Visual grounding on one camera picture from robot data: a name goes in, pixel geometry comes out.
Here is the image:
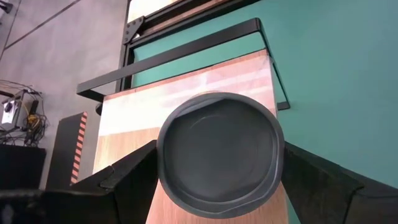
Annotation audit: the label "white box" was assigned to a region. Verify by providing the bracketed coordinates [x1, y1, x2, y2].
[1, 98, 20, 126]

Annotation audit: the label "black metal table frame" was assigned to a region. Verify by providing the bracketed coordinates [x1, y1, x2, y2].
[116, 0, 264, 93]

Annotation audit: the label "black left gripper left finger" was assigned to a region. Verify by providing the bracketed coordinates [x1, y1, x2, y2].
[40, 140, 159, 224]

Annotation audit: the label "black floor mat orange stripes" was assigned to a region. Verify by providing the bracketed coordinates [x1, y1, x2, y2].
[45, 111, 90, 191]

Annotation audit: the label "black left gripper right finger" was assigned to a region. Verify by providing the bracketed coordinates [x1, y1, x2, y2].
[281, 142, 363, 224]

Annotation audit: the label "grey electronics box with cables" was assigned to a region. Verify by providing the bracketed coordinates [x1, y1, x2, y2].
[0, 79, 50, 147]

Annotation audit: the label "wooden shelf black metal frame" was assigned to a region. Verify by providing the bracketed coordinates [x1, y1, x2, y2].
[76, 17, 292, 224]

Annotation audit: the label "green red spaghetti can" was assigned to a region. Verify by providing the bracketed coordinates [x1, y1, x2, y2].
[156, 91, 285, 219]

